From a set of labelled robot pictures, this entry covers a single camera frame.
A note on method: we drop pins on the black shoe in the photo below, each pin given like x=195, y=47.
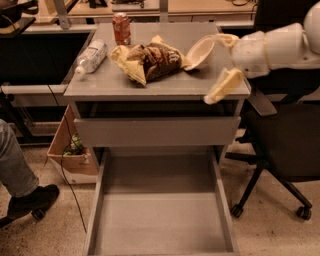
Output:
x=40, y=198

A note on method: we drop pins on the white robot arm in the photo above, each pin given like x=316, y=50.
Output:
x=286, y=36

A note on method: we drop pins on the black office chair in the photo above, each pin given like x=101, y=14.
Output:
x=283, y=131

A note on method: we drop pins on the orange soda can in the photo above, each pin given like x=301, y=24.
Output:
x=121, y=28

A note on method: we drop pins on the cardboard box with trash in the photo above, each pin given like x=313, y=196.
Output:
x=74, y=163

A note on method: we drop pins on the open grey middle drawer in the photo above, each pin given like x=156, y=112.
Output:
x=160, y=203

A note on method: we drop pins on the wooden desk in background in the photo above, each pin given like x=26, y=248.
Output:
x=224, y=11

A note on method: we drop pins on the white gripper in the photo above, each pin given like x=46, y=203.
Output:
x=249, y=55

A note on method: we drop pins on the clear plastic water bottle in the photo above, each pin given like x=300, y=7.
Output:
x=90, y=59

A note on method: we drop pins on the person leg in jeans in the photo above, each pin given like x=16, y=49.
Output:
x=15, y=173

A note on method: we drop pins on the grey top drawer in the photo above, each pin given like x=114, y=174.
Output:
x=144, y=124

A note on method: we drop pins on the brown sea salt chip bag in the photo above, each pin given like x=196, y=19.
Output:
x=144, y=63

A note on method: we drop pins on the white paper bowl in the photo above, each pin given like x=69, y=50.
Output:
x=200, y=54

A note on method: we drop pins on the grey drawer cabinet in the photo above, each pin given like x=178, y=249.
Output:
x=108, y=83

